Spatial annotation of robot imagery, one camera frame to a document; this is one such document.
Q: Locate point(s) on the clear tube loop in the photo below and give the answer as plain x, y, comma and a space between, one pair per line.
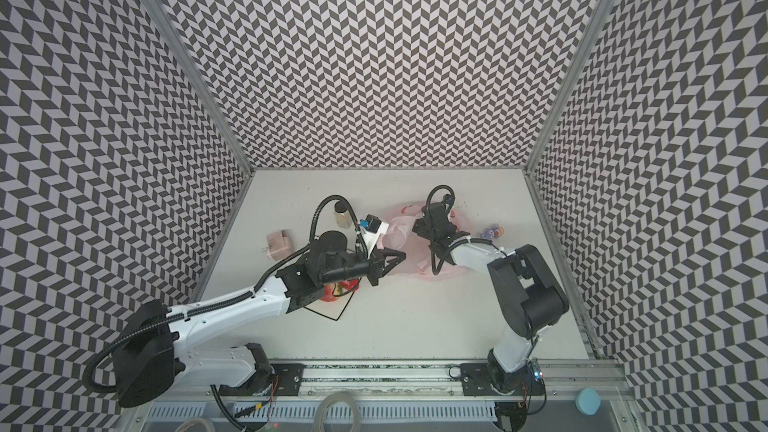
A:
335, 404

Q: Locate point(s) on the purple small toy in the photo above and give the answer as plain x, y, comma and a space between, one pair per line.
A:
492, 232

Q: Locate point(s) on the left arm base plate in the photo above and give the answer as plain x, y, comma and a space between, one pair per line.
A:
281, 380

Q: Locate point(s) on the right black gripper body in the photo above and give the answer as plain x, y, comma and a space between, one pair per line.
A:
435, 223

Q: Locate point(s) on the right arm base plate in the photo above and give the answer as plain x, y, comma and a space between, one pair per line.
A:
482, 379

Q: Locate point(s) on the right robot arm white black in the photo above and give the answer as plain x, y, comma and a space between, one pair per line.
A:
530, 298

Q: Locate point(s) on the pink plastic bag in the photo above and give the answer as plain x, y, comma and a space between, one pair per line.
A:
399, 236

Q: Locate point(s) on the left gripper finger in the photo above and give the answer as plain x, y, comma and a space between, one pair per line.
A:
378, 272
393, 257

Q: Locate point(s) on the pink block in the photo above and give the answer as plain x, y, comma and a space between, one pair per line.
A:
279, 245

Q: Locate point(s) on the teal round cap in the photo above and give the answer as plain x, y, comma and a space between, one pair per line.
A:
588, 401

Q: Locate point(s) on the glass jar black lid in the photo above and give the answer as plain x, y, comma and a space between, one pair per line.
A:
342, 215

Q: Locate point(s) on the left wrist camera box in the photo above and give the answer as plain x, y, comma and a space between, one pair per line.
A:
372, 227

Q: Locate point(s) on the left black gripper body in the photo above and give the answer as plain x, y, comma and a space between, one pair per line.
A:
356, 266

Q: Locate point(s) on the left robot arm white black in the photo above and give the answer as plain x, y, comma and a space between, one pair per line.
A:
164, 348

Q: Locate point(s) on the aluminium front rail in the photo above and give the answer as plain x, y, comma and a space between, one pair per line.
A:
560, 379

